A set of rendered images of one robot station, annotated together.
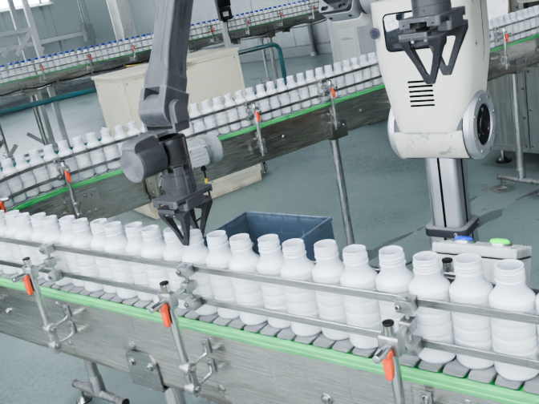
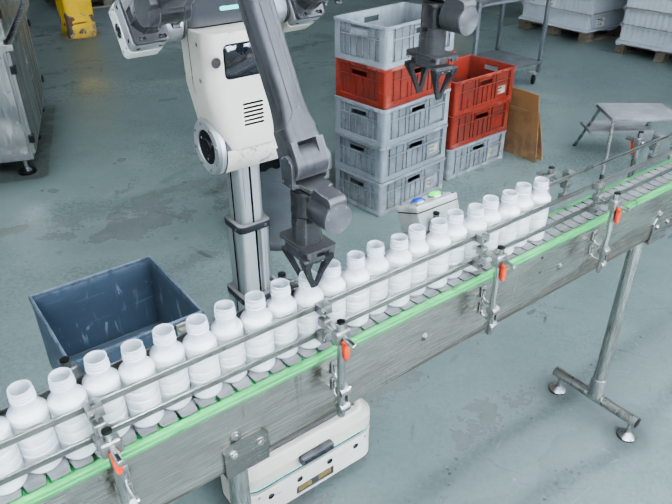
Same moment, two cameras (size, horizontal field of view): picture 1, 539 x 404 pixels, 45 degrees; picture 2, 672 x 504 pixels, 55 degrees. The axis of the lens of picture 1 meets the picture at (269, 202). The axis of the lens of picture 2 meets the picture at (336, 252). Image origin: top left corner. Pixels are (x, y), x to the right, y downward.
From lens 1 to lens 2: 1.48 m
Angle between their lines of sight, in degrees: 70
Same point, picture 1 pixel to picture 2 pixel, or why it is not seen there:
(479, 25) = not seen: hidden behind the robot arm
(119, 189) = not seen: outside the picture
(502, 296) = (514, 209)
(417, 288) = (480, 226)
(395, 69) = (233, 94)
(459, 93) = not seen: hidden behind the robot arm
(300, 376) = (410, 333)
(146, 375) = (251, 455)
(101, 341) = (181, 469)
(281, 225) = (86, 290)
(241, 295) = (364, 301)
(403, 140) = (236, 157)
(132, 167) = (338, 220)
